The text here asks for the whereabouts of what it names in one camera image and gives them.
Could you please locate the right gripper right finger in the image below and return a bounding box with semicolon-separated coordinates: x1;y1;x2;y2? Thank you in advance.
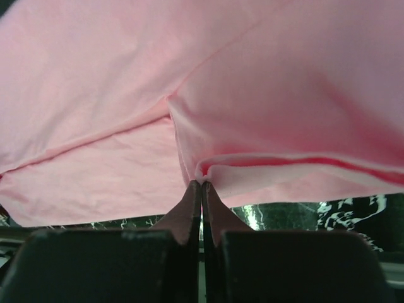
201;182;396;302

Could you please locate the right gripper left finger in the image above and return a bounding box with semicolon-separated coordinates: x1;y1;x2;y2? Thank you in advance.
1;181;201;302

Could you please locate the pink t shirt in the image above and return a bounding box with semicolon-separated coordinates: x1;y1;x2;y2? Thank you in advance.
1;1;403;227

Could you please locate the black marble pattern mat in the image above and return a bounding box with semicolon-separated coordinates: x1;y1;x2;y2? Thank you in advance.
0;193;404;253

